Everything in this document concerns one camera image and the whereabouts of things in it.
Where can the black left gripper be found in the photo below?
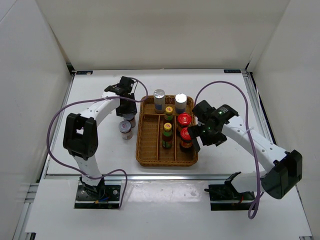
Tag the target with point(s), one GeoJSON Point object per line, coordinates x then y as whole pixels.
{"type": "Point", "coordinates": [132, 109]}

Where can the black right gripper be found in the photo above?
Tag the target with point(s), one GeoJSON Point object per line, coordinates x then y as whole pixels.
{"type": "Point", "coordinates": [195, 130]}

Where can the grey-lid spice jar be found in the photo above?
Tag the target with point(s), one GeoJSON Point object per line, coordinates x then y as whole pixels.
{"type": "Point", "coordinates": [125, 129]}
{"type": "Point", "coordinates": [130, 118]}

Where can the red-lid sauce jar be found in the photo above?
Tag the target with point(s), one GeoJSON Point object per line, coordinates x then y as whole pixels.
{"type": "Point", "coordinates": [185, 143]}
{"type": "Point", "coordinates": [183, 120]}

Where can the yellow-cap sauce bottle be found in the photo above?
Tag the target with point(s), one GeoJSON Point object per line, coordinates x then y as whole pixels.
{"type": "Point", "coordinates": [167, 136]}
{"type": "Point", "coordinates": [168, 114]}

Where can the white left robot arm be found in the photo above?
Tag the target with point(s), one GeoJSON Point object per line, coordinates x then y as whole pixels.
{"type": "Point", "coordinates": [81, 132]}

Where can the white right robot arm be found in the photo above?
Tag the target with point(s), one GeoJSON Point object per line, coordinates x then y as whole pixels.
{"type": "Point", "coordinates": [282, 169]}

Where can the brown wicker divided tray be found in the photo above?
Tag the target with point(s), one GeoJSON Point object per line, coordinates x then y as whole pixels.
{"type": "Point", "coordinates": [149, 149]}

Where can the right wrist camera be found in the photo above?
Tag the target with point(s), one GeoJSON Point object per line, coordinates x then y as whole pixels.
{"type": "Point", "coordinates": [203, 111]}

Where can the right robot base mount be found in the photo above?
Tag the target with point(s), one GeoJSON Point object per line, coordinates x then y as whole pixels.
{"type": "Point", "coordinates": [223, 198]}

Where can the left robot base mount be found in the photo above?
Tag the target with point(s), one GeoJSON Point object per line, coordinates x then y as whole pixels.
{"type": "Point", "coordinates": [109, 198]}

